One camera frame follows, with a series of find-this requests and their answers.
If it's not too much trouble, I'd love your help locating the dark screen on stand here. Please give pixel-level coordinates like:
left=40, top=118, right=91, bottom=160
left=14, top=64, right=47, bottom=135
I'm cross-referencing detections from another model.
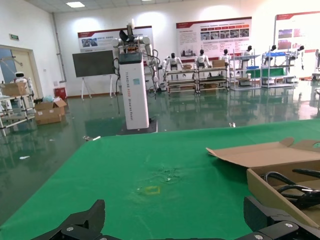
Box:
left=71, top=49, right=115, bottom=100

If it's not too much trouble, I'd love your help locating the grey wall pipe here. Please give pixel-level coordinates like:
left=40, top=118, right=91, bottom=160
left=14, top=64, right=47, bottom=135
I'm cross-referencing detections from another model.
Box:
left=51, top=12, right=68, bottom=83

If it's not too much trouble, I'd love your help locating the green table cloth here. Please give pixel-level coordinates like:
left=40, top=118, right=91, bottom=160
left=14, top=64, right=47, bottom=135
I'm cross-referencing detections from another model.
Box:
left=0, top=119, right=320, bottom=240

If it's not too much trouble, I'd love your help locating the open brown cardboard box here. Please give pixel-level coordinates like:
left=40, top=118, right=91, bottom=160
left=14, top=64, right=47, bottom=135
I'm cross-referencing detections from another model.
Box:
left=205, top=136, right=320, bottom=230

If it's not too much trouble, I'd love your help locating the open cardboard box on floor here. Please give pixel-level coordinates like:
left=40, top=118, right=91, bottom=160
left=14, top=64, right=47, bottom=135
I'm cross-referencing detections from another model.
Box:
left=34, top=98, right=68, bottom=116

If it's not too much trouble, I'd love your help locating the white humanoid robot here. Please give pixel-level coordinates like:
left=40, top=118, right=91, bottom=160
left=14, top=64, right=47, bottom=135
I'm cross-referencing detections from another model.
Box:
left=240, top=45, right=254, bottom=57
left=194, top=49, right=210, bottom=69
left=219, top=48, right=233, bottom=63
left=161, top=52, right=183, bottom=74
left=294, top=45, right=306, bottom=71
left=266, top=44, right=278, bottom=63

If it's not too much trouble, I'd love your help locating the clear tape patch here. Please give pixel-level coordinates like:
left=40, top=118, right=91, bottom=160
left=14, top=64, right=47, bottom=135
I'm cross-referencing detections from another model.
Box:
left=149, top=164, right=185, bottom=185

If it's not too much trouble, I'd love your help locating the red white wall poster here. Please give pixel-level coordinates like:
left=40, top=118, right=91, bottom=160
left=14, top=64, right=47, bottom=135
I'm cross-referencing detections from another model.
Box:
left=274, top=10, right=320, bottom=54
left=175, top=16, right=253, bottom=60
left=77, top=24, right=154, bottom=54

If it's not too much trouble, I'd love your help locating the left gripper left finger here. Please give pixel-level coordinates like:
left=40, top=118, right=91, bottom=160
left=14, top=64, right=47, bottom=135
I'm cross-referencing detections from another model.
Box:
left=32, top=199, right=108, bottom=240

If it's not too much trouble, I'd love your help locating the white pipe rack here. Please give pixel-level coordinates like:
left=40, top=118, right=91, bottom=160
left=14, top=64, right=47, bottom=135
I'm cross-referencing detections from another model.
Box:
left=0, top=91, right=36, bottom=130

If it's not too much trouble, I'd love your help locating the shelf rack with blue bins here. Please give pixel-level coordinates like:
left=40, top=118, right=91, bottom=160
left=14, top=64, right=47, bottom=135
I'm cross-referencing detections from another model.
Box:
left=229, top=53, right=263, bottom=91
left=260, top=51, right=301, bottom=89

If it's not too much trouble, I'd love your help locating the cardboard box on rack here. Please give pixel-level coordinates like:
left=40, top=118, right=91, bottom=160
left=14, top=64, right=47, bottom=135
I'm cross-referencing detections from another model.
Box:
left=0, top=81, right=28, bottom=97

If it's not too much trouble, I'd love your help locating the black power cable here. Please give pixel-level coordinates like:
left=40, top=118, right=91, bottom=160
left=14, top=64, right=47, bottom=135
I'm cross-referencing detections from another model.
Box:
left=260, top=168, right=320, bottom=211

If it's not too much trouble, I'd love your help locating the closed cardboard box on floor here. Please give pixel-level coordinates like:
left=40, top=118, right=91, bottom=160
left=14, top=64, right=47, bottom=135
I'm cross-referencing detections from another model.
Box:
left=34, top=111, right=63, bottom=126

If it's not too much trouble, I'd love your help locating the small white service robot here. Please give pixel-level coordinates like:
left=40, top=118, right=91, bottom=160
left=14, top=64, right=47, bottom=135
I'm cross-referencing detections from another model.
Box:
left=12, top=71, right=33, bottom=88

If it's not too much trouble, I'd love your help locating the beige double door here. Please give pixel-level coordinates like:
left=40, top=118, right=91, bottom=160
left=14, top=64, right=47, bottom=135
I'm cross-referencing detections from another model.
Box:
left=0, top=44, right=39, bottom=101

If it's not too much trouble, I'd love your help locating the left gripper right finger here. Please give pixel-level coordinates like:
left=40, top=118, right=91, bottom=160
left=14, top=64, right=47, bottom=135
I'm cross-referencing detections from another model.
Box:
left=243, top=196, right=320, bottom=240

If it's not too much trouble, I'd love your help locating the pipe frame workbench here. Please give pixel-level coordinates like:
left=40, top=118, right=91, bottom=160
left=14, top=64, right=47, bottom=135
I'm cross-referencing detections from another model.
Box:
left=164, top=67, right=200, bottom=94
left=196, top=65, right=230, bottom=93

